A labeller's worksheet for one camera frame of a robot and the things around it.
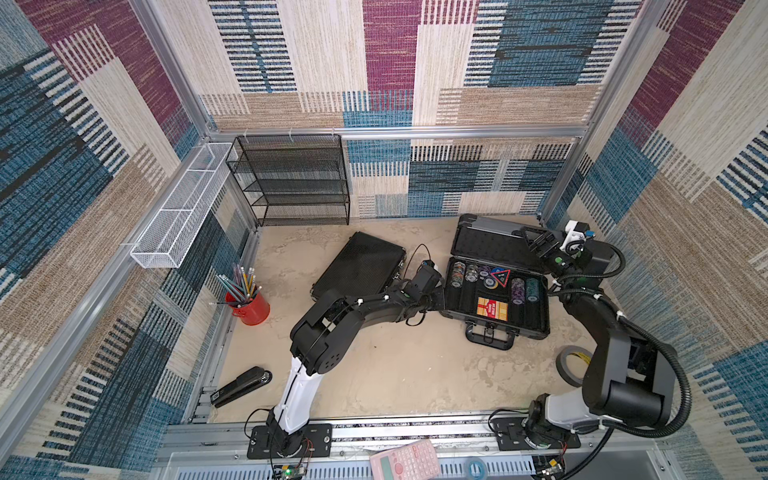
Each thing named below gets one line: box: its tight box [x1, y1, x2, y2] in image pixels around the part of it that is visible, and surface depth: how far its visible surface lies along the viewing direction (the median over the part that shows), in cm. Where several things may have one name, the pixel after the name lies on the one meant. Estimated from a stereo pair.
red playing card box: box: [476, 296, 509, 321], surface depth 96 cm
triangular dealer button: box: [490, 269, 511, 288], surface depth 101 cm
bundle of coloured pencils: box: [209, 263, 263, 307], surface depth 90 cm
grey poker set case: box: [440, 214, 550, 350], surface depth 96 cm
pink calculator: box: [369, 439, 440, 480], surface depth 71 cm
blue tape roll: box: [466, 458, 487, 480], surface depth 71 cm
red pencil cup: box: [225, 291, 270, 326], surface depth 94 cm
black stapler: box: [210, 366, 273, 408], surface depth 81 cm
